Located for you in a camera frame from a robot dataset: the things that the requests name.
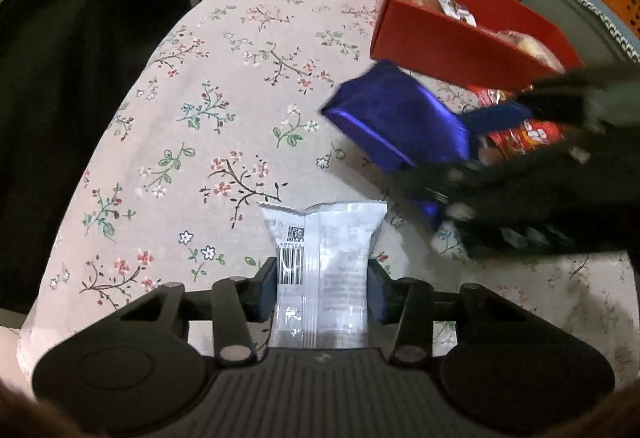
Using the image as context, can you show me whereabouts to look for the green sofa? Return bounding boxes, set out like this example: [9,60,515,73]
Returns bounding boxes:
[521,0,639,66]

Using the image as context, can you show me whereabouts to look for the white barcode snack packet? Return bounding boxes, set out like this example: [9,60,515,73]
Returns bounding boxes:
[260,201,387,349]

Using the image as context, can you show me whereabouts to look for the blue foil snack packet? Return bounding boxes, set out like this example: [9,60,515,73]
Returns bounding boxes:
[321,60,477,173]

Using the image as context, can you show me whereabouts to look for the red cardboard box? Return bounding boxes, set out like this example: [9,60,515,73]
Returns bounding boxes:
[370,0,582,92]

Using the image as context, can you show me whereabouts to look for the floral tablecloth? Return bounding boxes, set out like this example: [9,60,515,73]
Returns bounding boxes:
[17,0,639,384]

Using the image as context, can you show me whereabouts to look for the white cartoon snack packet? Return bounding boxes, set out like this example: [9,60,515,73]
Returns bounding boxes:
[427,0,477,27]

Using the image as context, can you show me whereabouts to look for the round white rice cake pack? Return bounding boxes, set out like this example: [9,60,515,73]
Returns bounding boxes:
[496,30,565,73]

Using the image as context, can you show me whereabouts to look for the red Trolli candy bag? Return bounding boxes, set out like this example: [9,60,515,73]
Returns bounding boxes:
[466,85,576,167]

